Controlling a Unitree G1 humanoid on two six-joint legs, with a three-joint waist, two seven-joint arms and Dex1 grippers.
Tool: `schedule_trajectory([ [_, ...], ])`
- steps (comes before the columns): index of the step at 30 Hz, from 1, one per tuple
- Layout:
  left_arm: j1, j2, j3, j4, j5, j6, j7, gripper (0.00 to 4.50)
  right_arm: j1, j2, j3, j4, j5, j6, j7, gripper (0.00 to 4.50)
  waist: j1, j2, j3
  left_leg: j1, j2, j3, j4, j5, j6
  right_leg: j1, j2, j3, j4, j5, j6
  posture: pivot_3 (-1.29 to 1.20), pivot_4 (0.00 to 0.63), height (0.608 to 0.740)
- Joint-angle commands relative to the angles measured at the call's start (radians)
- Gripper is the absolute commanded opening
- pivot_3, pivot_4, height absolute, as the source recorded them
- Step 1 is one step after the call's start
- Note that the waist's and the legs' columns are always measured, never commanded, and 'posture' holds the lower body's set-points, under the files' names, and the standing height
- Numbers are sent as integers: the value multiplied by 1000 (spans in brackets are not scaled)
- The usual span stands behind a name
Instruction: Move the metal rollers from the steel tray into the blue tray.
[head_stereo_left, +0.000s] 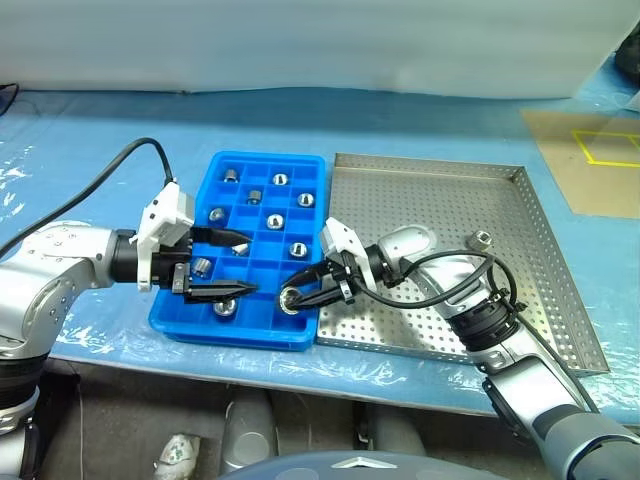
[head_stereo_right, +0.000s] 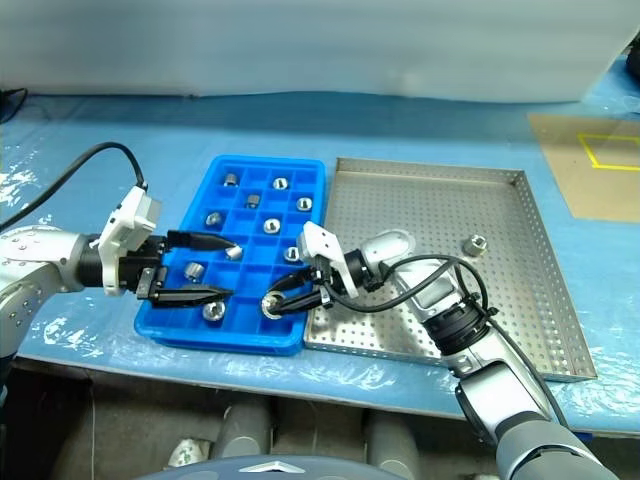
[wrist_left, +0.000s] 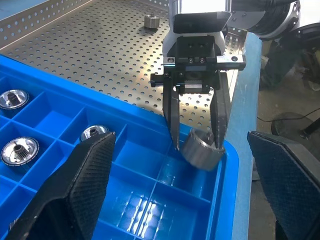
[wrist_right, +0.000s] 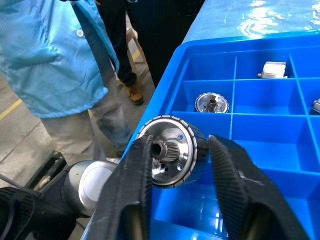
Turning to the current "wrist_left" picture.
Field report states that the blue compartment tray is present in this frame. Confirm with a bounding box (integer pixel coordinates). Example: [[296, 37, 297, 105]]
[[0, 53, 240, 240]]

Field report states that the black round floor base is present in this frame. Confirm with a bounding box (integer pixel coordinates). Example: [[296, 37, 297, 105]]
[[271, 112, 313, 137]]

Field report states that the black slanted floor leg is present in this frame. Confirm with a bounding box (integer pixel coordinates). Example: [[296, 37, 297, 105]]
[[301, 117, 320, 139]]

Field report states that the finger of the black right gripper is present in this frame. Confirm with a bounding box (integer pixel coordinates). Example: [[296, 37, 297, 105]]
[[209, 71, 233, 152], [162, 71, 181, 152]]

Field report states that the silver disc with pinion gear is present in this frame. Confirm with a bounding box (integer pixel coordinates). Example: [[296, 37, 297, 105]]
[[0, 89, 30, 110], [0, 136, 40, 167]]

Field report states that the perforated metal tray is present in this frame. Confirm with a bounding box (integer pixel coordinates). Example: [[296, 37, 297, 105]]
[[0, 0, 247, 131]]

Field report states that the metal nut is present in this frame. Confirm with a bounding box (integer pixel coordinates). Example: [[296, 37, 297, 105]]
[[181, 127, 226, 172], [79, 124, 111, 143], [144, 14, 160, 30]]

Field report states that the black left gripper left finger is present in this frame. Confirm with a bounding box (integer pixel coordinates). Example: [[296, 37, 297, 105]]
[[4, 131, 117, 240]]

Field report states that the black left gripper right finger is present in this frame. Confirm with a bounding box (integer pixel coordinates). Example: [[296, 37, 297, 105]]
[[246, 129, 320, 240]]

